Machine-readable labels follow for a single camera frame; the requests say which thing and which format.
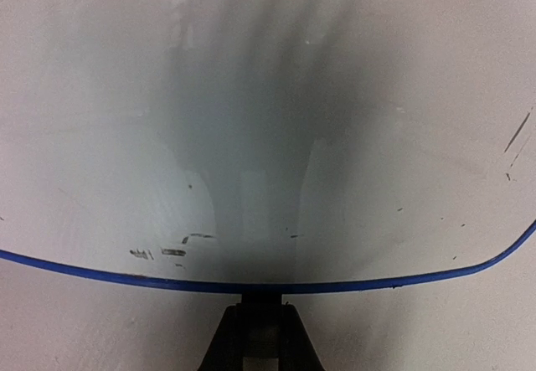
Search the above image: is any blue-framed whiteboard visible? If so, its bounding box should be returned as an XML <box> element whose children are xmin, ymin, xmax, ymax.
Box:
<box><xmin>1</xmin><ymin>0</ymin><xmax>535</xmax><ymax>294</ymax></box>

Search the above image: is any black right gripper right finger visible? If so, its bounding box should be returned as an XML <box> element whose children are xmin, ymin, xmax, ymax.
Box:
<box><xmin>278</xmin><ymin>304</ymin><xmax>323</xmax><ymax>371</ymax></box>

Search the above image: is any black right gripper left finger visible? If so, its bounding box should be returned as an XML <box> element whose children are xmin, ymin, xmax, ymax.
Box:
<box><xmin>198</xmin><ymin>305</ymin><xmax>243</xmax><ymax>371</ymax></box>

